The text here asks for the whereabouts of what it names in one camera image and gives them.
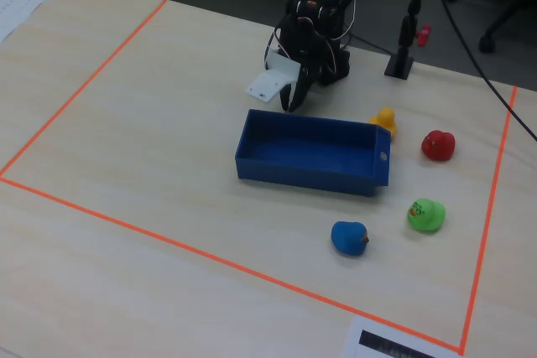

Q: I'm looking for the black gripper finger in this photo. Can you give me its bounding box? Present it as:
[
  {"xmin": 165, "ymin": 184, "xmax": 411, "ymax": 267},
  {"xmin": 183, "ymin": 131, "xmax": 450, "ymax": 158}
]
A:
[
  {"xmin": 279, "ymin": 80, "xmax": 296, "ymax": 114},
  {"xmin": 292, "ymin": 66, "xmax": 314, "ymax": 113}
]

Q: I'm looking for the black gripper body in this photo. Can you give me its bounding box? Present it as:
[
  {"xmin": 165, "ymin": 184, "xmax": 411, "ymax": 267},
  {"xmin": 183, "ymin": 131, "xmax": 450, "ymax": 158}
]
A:
[{"xmin": 277, "ymin": 16, "xmax": 329, "ymax": 79}]

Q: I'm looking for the yellow rubber duck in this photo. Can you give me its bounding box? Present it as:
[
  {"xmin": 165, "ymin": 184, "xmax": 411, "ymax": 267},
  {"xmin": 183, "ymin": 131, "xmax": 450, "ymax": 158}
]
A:
[{"xmin": 368, "ymin": 106, "xmax": 398, "ymax": 140}]

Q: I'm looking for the blue plastic box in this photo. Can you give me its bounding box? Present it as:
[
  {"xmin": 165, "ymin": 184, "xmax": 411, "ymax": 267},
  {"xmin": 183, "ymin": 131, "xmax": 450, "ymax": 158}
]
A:
[{"xmin": 234, "ymin": 108, "xmax": 393, "ymax": 198}]

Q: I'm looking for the red rubber duck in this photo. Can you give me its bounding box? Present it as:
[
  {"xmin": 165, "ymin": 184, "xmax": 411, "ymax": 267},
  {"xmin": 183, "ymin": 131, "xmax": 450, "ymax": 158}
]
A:
[{"xmin": 420, "ymin": 129, "xmax": 456, "ymax": 162}]

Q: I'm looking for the blue rubber duck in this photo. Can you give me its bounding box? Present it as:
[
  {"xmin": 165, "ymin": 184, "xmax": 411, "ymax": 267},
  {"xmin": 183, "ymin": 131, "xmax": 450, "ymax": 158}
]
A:
[{"xmin": 331, "ymin": 221, "xmax": 371, "ymax": 257}]

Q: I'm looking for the green rubber duck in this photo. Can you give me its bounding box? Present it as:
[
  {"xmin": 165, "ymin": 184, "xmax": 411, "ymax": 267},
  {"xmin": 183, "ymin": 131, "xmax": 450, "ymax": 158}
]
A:
[{"xmin": 406, "ymin": 198, "xmax": 446, "ymax": 233}]

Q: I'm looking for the red clamp knob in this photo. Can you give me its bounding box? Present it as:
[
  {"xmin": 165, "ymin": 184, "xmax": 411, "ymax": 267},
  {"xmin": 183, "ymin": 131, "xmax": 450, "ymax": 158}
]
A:
[{"xmin": 416, "ymin": 23, "xmax": 433, "ymax": 48}]

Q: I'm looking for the orange tape strip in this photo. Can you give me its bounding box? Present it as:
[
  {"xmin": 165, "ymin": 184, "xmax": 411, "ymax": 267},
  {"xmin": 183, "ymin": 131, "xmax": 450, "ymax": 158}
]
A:
[
  {"xmin": 0, "ymin": 175, "xmax": 465, "ymax": 355},
  {"xmin": 459, "ymin": 85, "xmax": 519, "ymax": 355},
  {"xmin": 0, "ymin": 0, "xmax": 169, "ymax": 179}
]

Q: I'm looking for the black office chair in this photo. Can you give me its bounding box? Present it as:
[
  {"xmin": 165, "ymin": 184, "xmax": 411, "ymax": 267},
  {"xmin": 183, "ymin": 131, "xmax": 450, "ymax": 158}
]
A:
[{"xmin": 443, "ymin": 0, "xmax": 537, "ymax": 55}]

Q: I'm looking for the white paper with black bar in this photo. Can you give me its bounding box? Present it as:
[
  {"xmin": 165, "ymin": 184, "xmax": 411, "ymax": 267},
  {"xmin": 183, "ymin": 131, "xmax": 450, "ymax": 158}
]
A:
[{"xmin": 341, "ymin": 315, "xmax": 462, "ymax": 358}]

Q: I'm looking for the white printed paper sheet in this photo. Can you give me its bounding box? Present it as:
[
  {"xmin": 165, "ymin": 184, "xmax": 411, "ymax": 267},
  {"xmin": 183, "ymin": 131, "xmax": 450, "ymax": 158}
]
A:
[{"xmin": 0, "ymin": 0, "xmax": 57, "ymax": 44}]

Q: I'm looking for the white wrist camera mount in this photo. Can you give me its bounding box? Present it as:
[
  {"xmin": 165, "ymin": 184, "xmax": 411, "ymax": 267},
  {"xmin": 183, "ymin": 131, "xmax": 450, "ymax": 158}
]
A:
[{"xmin": 244, "ymin": 50, "xmax": 302, "ymax": 104}]

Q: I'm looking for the black camera stand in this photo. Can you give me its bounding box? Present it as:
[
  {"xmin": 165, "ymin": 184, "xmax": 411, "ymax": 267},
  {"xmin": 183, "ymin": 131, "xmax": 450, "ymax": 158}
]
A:
[{"xmin": 383, "ymin": 0, "xmax": 437, "ymax": 80}]

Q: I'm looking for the long black cable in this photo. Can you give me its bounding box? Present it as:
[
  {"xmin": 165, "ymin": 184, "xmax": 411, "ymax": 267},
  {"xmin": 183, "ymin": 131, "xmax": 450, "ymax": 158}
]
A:
[{"xmin": 430, "ymin": 0, "xmax": 537, "ymax": 143}]

